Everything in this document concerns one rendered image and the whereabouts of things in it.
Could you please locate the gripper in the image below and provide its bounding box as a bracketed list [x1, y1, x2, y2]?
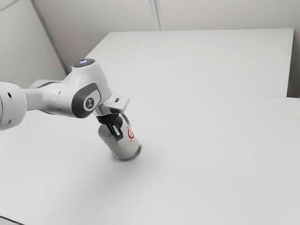
[96, 113, 123, 142]

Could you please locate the white mug with red print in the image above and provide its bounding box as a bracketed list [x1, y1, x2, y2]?
[97, 112, 143, 162]

